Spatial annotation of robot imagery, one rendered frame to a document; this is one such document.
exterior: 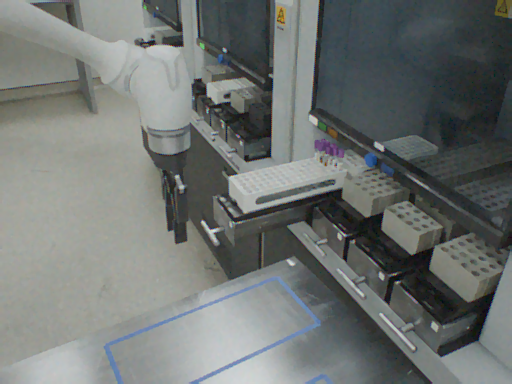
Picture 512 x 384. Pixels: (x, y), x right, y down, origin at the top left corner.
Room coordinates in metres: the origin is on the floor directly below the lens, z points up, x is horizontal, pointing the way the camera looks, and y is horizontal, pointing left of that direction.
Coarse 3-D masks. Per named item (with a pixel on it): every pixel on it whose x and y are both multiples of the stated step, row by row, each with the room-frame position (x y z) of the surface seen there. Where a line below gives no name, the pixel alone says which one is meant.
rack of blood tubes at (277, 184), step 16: (304, 160) 1.13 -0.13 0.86; (240, 176) 1.05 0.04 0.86; (256, 176) 1.04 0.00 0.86; (272, 176) 1.04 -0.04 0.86; (288, 176) 1.05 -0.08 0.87; (304, 176) 1.05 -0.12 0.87; (320, 176) 1.05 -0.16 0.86; (336, 176) 1.07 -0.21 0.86; (240, 192) 0.97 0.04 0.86; (256, 192) 0.97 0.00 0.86; (272, 192) 0.98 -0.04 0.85; (288, 192) 1.06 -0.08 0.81; (304, 192) 1.06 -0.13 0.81; (320, 192) 1.05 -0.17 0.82; (256, 208) 0.96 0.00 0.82
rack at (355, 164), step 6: (348, 150) 1.20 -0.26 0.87; (348, 156) 1.16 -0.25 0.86; (354, 156) 1.16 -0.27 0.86; (360, 156) 1.17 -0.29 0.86; (348, 162) 1.13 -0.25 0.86; (354, 162) 1.13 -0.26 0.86; (360, 162) 1.13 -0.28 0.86; (348, 168) 1.11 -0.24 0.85; (354, 168) 1.09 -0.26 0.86; (360, 168) 1.10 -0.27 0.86; (366, 168) 1.11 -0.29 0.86; (372, 168) 1.12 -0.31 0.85; (348, 174) 1.11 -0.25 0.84; (354, 174) 1.09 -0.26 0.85
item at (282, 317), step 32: (224, 288) 0.68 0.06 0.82; (256, 288) 0.68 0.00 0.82; (288, 288) 0.68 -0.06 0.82; (320, 288) 0.69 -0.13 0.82; (128, 320) 0.60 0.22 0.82; (160, 320) 0.60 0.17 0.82; (192, 320) 0.60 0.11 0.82; (224, 320) 0.60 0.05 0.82; (256, 320) 0.60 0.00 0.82; (288, 320) 0.60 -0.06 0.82; (320, 320) 0.60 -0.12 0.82; (352, 320) 0.60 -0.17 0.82; (64, 352) 0.53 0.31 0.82; (96, 352) 0.53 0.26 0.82; (128, 352) 0.53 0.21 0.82; (160, 352) 0.53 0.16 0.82; (192, 352) 0.53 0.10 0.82; (224, 352) 0.53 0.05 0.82; (256, 352) 0.53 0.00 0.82; (288, 352) 0.53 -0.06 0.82; (320, 352) 0.53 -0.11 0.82; (352, 352) 0.53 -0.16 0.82; (384, 352) 0.53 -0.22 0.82
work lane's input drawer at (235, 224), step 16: (336, 192) 1.06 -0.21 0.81; (224, 208) 0.99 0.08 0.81; (272, 208) 0.98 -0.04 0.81; (288, 208) 0.99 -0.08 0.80; (304, 208) 1.00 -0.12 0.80; (224, 224) 0.97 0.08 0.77; (240, 224) 0.93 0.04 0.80; (256, 224) 0.94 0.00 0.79; (272, 224) 0.96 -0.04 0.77; (288, 224) 0.98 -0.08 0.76
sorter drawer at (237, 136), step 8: (232, 128) 1.47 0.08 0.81; (240, 128) 1.45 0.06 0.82; (232, 136) 1.45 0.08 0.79; (240, 136) 1.41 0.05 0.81; (248, 136) 1.39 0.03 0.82; (256, 136) 1.40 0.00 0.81; (264, 136) 1.42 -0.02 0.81; (232, 144) 1.45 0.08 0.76; (240, 144) 1.39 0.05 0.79; (248, 144) 1.38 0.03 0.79; (256, 144) 1.39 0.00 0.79; (264, 144) 1.41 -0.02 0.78; (224, 152) 1.41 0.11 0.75; (232, 152) 1.42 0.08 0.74; (240, 152) 1.39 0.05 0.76; (248, 152) 1.38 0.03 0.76; (256, 152) 1.39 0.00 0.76
